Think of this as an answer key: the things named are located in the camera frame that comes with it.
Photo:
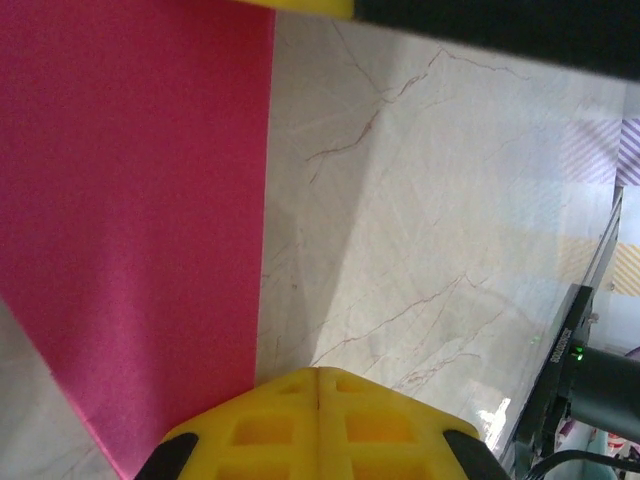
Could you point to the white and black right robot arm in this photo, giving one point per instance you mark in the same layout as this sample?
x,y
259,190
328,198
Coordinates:
x,y
605,385

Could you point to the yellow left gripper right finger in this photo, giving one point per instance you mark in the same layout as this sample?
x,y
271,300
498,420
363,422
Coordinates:
x,y
340,450

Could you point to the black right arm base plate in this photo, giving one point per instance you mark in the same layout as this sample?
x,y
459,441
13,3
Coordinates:
x,y
560,360

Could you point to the long aluminium base rail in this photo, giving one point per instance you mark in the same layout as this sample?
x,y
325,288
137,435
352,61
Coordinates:
x,y
607,240

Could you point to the pink square paper sheet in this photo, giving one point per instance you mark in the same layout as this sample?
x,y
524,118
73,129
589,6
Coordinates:
x,y
125,175

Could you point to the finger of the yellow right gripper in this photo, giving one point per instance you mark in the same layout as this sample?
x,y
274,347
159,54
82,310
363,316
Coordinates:
x,y
310,5

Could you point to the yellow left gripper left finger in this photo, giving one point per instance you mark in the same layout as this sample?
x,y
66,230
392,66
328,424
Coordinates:
x,y
270,450

